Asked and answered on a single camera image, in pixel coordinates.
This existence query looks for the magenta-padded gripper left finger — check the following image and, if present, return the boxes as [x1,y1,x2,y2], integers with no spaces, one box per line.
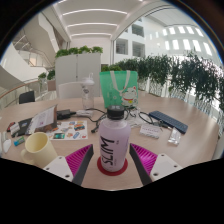
[43,143,95,187]

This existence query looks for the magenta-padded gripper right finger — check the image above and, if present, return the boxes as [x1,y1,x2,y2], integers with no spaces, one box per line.
[129,143,184,186]

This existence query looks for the lilac drink bottle black cap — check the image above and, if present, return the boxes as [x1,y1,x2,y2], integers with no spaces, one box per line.
[98,105,132,173]

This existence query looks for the clear plastic water bottle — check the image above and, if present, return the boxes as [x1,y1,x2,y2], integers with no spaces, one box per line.
[81,73,96,110]

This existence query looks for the pale yellow mug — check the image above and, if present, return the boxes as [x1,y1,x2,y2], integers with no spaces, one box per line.
[20,131,59,169]

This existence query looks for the clear plastic packet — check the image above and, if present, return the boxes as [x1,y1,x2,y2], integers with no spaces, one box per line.
[167,127,182,146]

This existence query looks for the colourful sticker sheet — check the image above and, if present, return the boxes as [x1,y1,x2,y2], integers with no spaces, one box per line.
[46,119,89,141]

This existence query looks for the white flat box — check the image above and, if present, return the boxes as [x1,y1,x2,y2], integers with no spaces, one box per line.
[139,123,162,139]

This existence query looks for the flat round red coaster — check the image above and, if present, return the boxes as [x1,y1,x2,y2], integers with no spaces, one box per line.
[96,155,129,177]

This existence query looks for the light blue marker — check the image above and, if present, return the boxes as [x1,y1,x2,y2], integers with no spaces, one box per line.
[13,135,26,147]

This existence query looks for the printed booklet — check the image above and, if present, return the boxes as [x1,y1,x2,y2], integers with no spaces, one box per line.
[25,104,58,135]

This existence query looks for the black power adapter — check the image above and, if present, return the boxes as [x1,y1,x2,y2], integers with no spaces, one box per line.
[56,109,73,121]

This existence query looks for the black folder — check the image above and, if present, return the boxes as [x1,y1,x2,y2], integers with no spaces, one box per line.
[16,117,34,137]

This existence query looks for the white card pack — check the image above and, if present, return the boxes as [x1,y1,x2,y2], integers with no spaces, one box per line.
[9,123,22,136]

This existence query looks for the red and black small box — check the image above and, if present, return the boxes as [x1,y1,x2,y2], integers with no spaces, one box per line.
[6,121,17,133]

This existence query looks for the black chair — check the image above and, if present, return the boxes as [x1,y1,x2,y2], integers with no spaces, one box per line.
[18,90,36,105]

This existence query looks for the white chair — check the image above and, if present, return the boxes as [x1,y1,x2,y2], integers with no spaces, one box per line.
[57,81,85,100]

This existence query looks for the planter with green plants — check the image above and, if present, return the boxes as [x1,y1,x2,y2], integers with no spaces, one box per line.
[37,69,57,92]

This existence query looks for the glass railing wooden handrail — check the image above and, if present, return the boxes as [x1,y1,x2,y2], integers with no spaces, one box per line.
[0,78,56,111]

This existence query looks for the green tote bag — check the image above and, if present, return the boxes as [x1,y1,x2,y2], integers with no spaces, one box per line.
[99,70,140,110]

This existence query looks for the green hedge plant row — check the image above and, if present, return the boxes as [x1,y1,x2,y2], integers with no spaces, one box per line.
[101,49,224,114]

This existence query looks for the white cabinet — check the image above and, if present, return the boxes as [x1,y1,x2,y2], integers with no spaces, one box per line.
[54,52,102,98]

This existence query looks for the green plants atop cabinet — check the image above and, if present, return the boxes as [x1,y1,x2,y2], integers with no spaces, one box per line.
[54,45,104,58]

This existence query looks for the ceiling light strips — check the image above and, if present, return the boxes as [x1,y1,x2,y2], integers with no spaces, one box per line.
[61,8,129,38]

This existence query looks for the black cables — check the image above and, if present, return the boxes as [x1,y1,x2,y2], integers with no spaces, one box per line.
[88,106,164,134]

